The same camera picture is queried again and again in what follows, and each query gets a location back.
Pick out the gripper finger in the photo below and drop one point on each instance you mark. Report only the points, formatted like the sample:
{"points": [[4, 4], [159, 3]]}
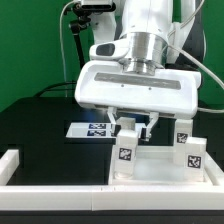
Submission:
{"points": [[146, 132], [115, 128]]}

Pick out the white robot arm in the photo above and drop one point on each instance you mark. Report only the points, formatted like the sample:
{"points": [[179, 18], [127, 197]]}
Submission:
{"points": [[133, 68]]}

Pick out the white tag base sheet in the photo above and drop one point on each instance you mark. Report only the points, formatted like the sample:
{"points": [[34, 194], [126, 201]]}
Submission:
{"points": [[89, 130]]}

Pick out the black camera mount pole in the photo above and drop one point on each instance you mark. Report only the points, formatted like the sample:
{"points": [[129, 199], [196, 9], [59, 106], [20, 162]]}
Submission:
{"points": [[79, 33]]}

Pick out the white U-shaped fence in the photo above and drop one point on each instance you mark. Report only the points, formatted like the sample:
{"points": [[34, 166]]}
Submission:
{"points": [[97, 198]]}

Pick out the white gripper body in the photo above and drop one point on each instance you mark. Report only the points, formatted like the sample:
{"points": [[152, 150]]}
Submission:
{"points": [[171, 93]]}

